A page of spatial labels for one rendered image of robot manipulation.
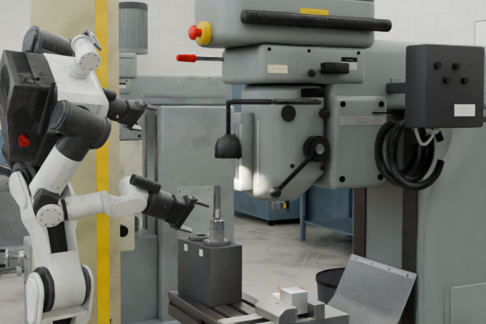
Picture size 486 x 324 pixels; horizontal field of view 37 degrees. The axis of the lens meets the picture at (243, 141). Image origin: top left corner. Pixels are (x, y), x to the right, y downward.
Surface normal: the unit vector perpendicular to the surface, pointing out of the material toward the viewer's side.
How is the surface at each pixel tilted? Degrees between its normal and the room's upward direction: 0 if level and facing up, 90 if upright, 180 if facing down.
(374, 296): 62
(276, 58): 90
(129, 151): 90
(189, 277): 90
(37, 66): 35
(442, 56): 90
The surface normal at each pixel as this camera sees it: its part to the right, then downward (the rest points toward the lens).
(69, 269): 0.56, -0.46
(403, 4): -0.89, 0.02
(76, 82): 0.37, -0.80
